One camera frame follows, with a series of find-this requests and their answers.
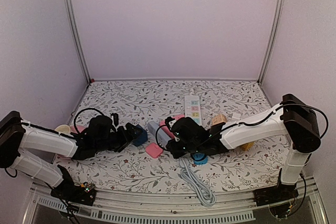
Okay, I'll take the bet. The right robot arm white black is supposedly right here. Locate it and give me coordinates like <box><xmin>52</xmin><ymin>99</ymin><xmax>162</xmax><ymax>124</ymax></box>
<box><xmin>165</xmin><ymin>94</ymin><xmax>326</xmax><ymax>201</ymax></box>

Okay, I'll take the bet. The white small charger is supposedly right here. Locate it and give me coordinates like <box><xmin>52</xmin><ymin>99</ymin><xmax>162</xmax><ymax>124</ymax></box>
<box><xmin>231</xmin><ymin>113</ymin><xmax>241</xmax><ymax>121</ymax></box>

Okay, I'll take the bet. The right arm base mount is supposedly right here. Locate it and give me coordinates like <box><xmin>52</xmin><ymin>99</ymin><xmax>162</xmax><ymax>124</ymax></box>
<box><xmin>253</xmin><ymin>169</ymin><xmax>299</xmax><ymax>206</ymax></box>

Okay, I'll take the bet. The cyan square adapter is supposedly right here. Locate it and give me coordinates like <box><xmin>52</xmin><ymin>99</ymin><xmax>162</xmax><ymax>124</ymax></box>
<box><xmin>191</xmin><ymin>153</ymin><xmax>208</xmax><ymax>166</ymax></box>

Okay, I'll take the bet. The pink saucer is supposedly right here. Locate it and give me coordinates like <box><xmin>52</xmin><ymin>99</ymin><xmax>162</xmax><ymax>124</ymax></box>
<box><xmin>56</xmin><ymin>126</ymin><xmax>87</xmax><ymax>161</ymax></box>

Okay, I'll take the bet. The front aluminium rail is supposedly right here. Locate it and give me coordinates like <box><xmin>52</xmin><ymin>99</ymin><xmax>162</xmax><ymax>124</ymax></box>
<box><xmin>22</xmin><ymin>176</ymin><xmax>333</xmax><ymax>223</ymax></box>

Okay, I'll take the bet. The cream pink cup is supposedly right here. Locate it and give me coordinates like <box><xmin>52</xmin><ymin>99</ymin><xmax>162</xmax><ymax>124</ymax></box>
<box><xmin>55</xmin><ymin>124</ymin><xmax>71</xmax><ymax>136</ymax></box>

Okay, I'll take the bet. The dark blue cube socket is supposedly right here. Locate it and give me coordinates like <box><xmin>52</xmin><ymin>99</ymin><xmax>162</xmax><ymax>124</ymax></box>
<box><xmin>132</xmin><ymin>125</ymin><xmax>148</xmax><ymax>147</ymax></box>

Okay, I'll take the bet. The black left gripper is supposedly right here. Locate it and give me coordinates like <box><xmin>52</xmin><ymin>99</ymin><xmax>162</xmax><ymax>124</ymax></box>
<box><xmin>94</xmin><ymin>122</ymin><xmax>143</xmax><ymax>153</ymax></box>

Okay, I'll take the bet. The small pink adapter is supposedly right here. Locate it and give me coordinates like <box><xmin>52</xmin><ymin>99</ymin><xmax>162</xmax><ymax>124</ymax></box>
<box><xmin>145</xmin><ymin>143</ymin><xmax>163</xmax><ymax>158</ymax></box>

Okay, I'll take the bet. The aluminium frame post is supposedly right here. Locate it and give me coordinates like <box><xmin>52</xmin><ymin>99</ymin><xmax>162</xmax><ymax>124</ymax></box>
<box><xmin>257</xmin><ymin>0</ymin><xmax>285</xmax><ymax>87</ymax></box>
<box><xmin>64</xmin><ymin>0</ymin><xmax>91</xmax><ymax>84</ymax></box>

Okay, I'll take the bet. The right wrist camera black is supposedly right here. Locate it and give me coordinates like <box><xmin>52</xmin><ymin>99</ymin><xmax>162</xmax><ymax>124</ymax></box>
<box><xmin>163</xmin><ymin>116</ymin><xmax>177</xmax><ymax>138</ymax></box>

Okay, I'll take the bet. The left aluminium frame post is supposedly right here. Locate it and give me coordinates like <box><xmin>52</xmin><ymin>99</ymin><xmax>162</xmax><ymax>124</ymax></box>
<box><xmin>64</xmin><ymin>0</ymin><xmax>91</xmax><ymax>84</ymax></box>

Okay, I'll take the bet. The grey power cable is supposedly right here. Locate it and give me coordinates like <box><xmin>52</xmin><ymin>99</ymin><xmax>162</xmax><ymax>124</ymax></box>
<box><xmin>180</xmin><ymin>157</ymin><xmax>217</xmax><ymax>207</ymax></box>

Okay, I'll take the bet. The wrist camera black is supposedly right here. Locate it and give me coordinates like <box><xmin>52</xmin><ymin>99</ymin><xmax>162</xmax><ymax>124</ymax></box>
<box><xmin>110</xmin><ymin>113</ymin><xmax>119</xmax><ymax>132</ymax></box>
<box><xmin>163</xmin><ymin>116</ymin><xmax>177</xmax><ymax>138</ymax></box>

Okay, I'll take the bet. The beige cube socket plug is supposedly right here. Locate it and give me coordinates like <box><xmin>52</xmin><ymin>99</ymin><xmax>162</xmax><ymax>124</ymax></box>
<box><xmin>212</xmin><ymin>114</ymin><xmax>227</xmax><ymax>126</ymax></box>

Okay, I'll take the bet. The floral patterned table mat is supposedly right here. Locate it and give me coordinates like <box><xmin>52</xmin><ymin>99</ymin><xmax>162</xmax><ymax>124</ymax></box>
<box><xmin>55</xmin><ymin>80</ymin><xmax>289</xmax><ymax>194</ymax></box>

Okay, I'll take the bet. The yellow cube socket plug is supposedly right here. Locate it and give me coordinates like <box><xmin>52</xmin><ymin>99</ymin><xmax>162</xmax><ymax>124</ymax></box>
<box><xmin>240</xmin><ymin>142</ymin><xmax>254</xmax><ymax>152</ymax></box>

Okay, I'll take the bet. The right aluminium frame post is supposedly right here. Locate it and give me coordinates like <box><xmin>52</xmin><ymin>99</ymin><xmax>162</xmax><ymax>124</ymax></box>
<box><xmin>257</xmin><ymin>0</ymin><xmax>285</xmax><ymax>87</ymax></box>

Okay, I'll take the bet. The pink triangular socket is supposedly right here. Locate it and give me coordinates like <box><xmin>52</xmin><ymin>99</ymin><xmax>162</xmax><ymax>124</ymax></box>
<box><xmin>159</xmin><ymin>114</ymin><xmax>184</xmax><ymax>138</ymax></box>

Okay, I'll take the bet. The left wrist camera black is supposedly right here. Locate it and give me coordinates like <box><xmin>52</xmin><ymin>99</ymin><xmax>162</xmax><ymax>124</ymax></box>
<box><xmin>110</xmin><ymin>113</ymin><xmax>119</xmax><ymax>132</ymax></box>

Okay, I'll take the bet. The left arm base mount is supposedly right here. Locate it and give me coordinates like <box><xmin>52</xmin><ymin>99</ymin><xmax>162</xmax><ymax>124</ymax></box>
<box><xmin>50</xmin><ymin>165</ymin><xmax>97</xmax><ymax>206</ymax></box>

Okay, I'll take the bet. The white power strip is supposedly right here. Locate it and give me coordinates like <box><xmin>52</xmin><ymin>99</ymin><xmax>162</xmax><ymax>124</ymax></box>
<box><xmin>184</xmin><ymin>89</ymin><xmax>202</xmax><ymax>126</ymax></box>

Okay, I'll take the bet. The grey-blue power strip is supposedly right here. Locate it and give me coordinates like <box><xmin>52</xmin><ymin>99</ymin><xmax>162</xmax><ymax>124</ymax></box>
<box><xmin>148</xmin><ymin>121</ymin><xmax>171</xmax><ymax>147</ymax></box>

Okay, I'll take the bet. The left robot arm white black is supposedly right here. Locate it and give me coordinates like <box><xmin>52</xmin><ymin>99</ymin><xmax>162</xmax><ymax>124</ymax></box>
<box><xmin>1</xmin><ymin>111</ymin><xmax>142</xmax><ymax>200</ymax></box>

